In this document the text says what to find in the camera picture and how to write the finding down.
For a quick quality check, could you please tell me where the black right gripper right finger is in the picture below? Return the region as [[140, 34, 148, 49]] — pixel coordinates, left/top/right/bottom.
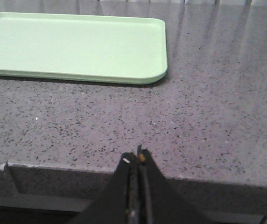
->
[[137, 145, 214, 224]]

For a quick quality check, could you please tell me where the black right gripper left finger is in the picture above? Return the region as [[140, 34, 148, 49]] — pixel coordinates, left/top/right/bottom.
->
[[68, 153, 138, 224]]

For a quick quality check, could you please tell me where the light green plastic tray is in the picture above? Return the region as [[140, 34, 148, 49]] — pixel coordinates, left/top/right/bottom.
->
[[0, 12, 168, 84]]

